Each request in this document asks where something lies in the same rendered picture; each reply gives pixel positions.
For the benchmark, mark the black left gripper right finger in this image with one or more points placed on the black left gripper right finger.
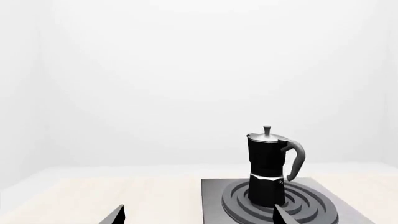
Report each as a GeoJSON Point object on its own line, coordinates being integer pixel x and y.
{"type": "Point", "coordinates": [282, 217]}

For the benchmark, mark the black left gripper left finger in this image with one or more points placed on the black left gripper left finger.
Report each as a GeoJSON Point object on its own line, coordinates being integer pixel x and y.
{"type": "Point", "coordinates": [116, 216]}

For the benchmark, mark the dark grey spiral burner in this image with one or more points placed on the dark grey spiral burner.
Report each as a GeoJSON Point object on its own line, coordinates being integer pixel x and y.
{"type": "Point", "coordinates": [311, 203]}

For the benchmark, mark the black moka pot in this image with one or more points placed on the black moka pot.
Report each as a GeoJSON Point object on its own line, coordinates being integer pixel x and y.
{"type": "Point", "coordinates": [265, 168]}

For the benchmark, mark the grey stove plate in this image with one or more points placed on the grey stove plate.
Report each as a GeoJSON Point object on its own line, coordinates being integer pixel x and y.
{"type": "Point", "coordinates": [214, 200]}

